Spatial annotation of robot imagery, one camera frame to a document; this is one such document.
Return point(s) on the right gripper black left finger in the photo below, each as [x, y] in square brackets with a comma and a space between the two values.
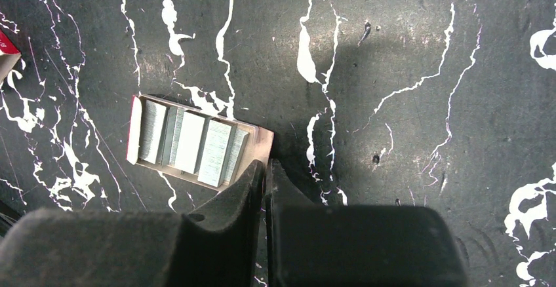
[217, 241]

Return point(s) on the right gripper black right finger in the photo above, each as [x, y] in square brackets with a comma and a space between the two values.
[357, 245]

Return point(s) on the cardboard staple tray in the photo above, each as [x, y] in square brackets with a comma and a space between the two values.
[257, 147]

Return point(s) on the small red staple box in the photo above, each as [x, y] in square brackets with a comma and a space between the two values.
[9, 56]

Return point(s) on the staple strip in tray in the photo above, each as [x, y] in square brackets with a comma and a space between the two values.
[152, 123]
[186, 140]
[222, 151]

